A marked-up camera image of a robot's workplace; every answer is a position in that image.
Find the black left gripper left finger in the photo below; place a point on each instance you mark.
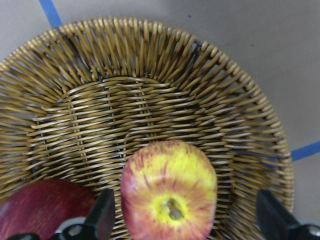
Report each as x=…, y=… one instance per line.
x=98, y=225

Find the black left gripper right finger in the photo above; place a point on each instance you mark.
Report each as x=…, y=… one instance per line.
x=277, y=223

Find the yellow red striped apple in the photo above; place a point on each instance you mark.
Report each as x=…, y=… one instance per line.
x=169, y=192

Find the dark red apple in basket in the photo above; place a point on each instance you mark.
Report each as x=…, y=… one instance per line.
x=42, y=206

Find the brown wicker basket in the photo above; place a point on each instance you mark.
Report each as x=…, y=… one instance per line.
x=78, y=100

